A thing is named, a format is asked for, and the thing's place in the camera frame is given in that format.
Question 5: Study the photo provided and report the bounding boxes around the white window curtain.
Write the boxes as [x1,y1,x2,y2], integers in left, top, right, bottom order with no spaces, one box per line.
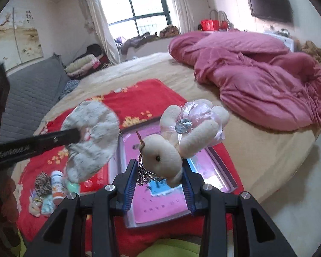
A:
[86,0,121,65]

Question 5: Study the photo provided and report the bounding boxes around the blossom wall painting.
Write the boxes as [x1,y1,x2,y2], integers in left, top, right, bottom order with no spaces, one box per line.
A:
[0,7,43,71]

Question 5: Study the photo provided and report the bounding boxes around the red tissue box pack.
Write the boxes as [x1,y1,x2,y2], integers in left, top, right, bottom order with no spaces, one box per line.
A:
[79,164,108,196]

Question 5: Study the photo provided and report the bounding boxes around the beige bed sheet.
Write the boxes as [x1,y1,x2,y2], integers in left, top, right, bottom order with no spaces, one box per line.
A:
[35,53,321,202]

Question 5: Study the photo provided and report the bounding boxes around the red floral blanket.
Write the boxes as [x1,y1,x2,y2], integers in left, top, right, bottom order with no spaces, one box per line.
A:
[17,79,244,256]

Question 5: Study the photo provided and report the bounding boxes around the grey quilted headboard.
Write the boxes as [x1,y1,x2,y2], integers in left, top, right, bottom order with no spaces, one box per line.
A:
[0,54,69,142]

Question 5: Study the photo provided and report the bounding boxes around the white bunny plush purple bow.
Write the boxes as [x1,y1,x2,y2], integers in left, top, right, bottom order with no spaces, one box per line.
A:
[28,190,43,218]

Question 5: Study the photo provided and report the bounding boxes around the green tissue pack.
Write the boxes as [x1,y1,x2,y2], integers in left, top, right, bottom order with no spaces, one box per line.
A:
[40,194,56,216]

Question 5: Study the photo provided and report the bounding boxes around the beige bear plush pink bow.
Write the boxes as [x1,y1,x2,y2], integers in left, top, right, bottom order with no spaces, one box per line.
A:
[137,99,230,188]

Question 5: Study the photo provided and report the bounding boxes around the person left hand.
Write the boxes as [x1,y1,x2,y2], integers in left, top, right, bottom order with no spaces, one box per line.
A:
[0,178,21,256]

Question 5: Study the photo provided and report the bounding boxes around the wall mounted black television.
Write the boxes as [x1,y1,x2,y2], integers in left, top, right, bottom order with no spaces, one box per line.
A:
[248,0,293,23]

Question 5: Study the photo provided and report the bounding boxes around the pale floral fabric scrunchie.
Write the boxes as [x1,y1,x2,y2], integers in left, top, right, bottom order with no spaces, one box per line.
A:
[61,100,119,183]

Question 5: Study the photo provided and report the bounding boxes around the pink quilted duvet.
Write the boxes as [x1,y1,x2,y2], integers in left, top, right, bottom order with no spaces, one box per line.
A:
[169,31,321,131]

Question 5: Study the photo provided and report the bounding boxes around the white vitamin bottle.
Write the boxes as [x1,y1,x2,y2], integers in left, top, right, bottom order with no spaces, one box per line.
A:
[51,170,67,206]

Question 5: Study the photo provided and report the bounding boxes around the leopard print scrunchie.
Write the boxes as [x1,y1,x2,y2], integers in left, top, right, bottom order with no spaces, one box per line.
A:
[34,172,52,197]

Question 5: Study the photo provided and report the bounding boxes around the folded blankets pile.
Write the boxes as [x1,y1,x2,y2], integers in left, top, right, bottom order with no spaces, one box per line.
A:
[65,43,110,80]

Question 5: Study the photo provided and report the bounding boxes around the red gift bags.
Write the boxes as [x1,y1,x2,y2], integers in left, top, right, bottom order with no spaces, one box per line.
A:
[200,19,230,31]

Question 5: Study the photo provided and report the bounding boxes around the clothes on window bench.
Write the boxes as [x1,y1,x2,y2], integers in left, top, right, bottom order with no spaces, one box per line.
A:
[119,25,180,55]

